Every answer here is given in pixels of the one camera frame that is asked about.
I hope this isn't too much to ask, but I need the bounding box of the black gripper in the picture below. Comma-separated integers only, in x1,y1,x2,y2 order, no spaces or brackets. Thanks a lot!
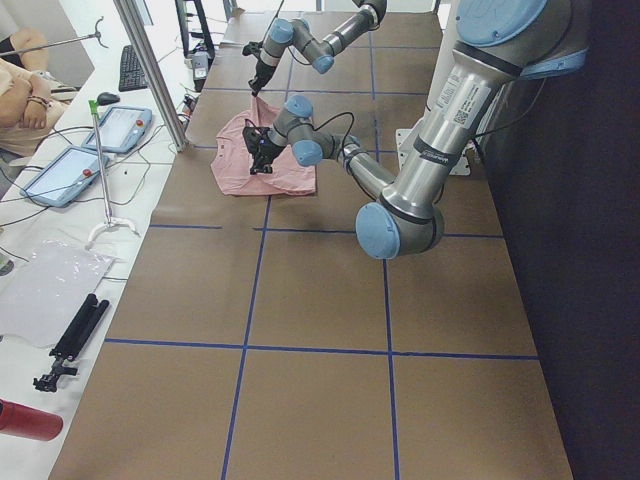
242,42,275,96
242,126,275,175

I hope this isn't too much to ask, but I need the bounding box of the pink printed t-shirt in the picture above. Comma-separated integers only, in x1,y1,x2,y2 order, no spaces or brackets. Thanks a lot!
211,97,316,196

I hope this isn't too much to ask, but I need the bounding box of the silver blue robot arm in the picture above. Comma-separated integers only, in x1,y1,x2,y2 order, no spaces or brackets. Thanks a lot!
242,0,387,97
243,1,592,259

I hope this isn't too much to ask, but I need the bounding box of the black keyboard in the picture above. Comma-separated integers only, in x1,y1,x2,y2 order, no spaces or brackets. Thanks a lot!
118,45,148,92

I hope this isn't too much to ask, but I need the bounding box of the far teach pendant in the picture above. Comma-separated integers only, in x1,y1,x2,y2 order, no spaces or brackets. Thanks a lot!
89,101,153,154

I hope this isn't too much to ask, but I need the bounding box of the teach pendant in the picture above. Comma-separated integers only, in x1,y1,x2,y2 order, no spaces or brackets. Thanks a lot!
20,146,100,208
89,101,153,154

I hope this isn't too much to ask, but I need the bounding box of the black computer mouse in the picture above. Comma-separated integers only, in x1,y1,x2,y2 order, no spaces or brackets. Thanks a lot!
96,92,120,106

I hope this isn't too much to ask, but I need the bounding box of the metal reacher grabber tool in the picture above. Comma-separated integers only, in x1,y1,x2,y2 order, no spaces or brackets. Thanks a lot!
86,100,140,250

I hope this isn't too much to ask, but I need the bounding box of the near teach pendant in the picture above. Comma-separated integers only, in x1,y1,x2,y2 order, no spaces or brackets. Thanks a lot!
20,146,100,208

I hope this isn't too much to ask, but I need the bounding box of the black folded tripod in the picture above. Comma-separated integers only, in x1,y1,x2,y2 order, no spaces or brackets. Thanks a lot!
33,293,110,392

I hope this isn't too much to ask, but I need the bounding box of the seated person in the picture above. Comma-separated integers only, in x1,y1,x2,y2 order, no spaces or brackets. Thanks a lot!
1,28,67,157

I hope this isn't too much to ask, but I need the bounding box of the clear plastic bag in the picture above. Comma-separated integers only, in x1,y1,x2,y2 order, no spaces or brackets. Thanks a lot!
1,241,114,348

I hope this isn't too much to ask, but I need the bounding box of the red bottle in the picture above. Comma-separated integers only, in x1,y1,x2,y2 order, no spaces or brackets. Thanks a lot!
0,400,63,441

